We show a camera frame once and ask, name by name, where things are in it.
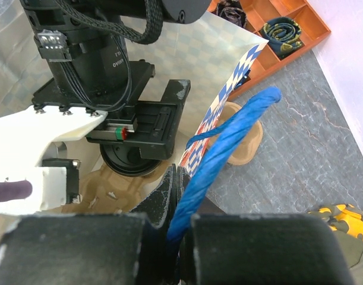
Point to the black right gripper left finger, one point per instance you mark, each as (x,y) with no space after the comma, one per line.
(126,248)

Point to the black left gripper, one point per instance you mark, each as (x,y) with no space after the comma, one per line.
(148,125)

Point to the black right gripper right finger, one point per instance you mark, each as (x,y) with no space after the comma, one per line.
(272,248)

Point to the checkered paper takeout bag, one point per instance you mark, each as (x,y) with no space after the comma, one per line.
(213,53)

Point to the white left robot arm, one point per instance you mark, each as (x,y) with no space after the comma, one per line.
(83,43)

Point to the camouflage cloth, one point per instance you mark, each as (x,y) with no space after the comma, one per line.
(346,222)

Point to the dark rolled sock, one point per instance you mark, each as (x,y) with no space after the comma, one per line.
(231,11)

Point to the green blue rolled sock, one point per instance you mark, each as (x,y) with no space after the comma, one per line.
(283,35)

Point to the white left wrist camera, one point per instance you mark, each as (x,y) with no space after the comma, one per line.
(24,138)

